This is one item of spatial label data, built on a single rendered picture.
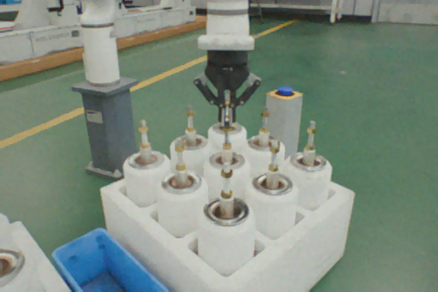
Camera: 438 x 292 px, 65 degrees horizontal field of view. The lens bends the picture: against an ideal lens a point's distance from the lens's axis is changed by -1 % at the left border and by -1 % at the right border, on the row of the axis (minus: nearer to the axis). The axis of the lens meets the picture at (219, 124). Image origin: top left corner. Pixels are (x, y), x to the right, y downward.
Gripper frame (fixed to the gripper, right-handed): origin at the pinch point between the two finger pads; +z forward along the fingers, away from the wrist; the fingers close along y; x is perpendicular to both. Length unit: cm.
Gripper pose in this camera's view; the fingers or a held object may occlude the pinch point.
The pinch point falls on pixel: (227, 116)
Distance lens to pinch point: 67.7
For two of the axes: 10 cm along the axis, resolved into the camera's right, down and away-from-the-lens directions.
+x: -0.7, 4.0, -9.2
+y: -10.0, -0.2, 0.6
